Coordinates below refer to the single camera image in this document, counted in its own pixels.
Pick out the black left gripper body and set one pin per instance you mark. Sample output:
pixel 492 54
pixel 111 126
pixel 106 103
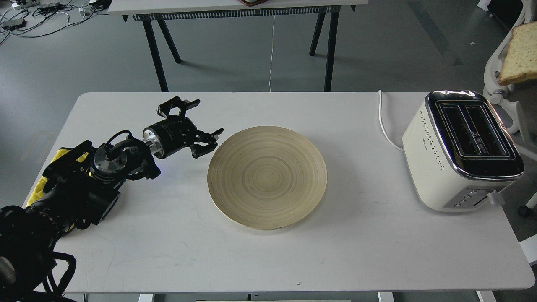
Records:
pixel 168 136

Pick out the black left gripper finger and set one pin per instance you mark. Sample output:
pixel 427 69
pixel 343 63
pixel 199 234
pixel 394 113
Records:
pixel 204 143
pixel 164 109

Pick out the slice of bread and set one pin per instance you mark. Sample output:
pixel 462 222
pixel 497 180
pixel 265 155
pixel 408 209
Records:
pixel 520 63

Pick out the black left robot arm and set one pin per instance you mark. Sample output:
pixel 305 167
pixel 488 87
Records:
pixel 80 189

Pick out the cream white toaster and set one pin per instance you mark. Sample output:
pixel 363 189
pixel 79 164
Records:
pixel 459 153

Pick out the round bamboo plate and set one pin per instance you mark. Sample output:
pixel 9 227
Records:
pixel 267 177

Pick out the background table with black legs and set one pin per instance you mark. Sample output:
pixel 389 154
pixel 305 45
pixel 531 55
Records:
pixel 159 11

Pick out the yellow oven mitt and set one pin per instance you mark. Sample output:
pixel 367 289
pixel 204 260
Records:
pixel 42 184

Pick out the white office chair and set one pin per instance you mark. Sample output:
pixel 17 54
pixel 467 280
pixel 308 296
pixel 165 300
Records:
pixel 498 94

